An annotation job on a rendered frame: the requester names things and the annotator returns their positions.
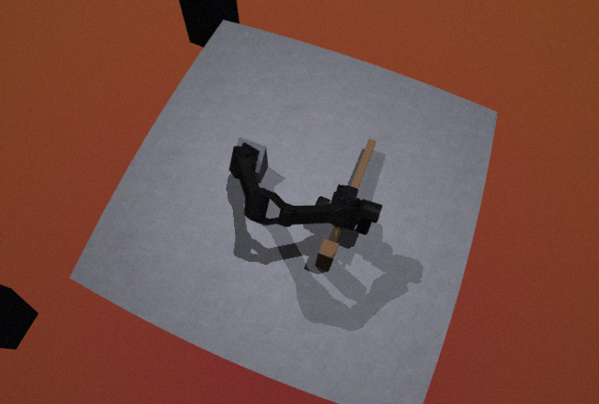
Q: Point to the dark brown wooden post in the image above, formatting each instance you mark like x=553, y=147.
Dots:
x=326, y=254

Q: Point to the brown wooden board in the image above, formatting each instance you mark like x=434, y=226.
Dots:
x=334, y=236

